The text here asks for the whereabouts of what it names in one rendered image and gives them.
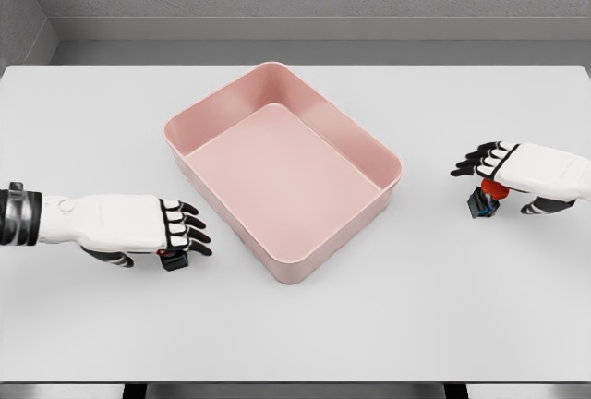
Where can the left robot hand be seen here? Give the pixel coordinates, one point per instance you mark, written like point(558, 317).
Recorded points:
point(138, 223)

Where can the pink rectangular basket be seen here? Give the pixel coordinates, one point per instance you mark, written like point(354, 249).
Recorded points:
point(286, 172)

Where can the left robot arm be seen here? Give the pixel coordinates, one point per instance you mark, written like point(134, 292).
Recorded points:
point(41, 219)

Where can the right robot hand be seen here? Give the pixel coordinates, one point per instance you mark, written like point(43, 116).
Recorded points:
point(531, 172)

